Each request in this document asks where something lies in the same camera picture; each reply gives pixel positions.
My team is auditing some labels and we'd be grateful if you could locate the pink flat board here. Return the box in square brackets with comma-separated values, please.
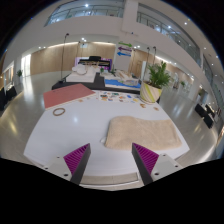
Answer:
[43, 83, 97, 110]

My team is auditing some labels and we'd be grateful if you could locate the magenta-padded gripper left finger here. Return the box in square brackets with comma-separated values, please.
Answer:
[41, 142, 92, 186]

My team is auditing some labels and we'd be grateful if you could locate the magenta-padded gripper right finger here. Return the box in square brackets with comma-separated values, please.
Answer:
[131, 142, 184, 186]

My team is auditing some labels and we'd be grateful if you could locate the purple arrow sign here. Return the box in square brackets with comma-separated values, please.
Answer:
[117, 46, 133, 53]

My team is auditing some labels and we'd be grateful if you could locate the potted plant in striped pot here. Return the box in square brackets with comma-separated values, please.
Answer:
[139, 60, 173, 104]

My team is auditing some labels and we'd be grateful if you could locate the blue arrow sign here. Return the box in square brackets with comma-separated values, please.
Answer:
[116, 51, 132, 58]

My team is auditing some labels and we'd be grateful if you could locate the sheet with colourful stickers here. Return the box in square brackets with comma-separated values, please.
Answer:
[97, 90, 141, 104]

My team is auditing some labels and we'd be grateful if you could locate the beige model on blue mat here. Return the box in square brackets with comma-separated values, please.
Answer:
[114, 69, 140, 87]

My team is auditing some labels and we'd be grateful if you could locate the blue mat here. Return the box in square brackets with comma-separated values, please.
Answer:
[104, 78, 141, 90]

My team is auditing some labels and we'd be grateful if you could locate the black piano with purple screen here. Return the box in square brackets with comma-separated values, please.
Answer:
[74, 55, 114, 71]

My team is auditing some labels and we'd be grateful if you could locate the green arrow sign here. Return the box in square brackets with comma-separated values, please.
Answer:
[118, 41, 133, 48]

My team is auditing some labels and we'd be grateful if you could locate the group of black chairs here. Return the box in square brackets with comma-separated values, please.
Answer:
[194, 102, 216, 130]

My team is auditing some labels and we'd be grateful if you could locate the beige fluffy towel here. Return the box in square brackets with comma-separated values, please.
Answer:
[104, 115, 183, 152]

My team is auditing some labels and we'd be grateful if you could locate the white architectural model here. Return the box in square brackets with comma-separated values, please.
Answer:
[65, 64, 98, 83]

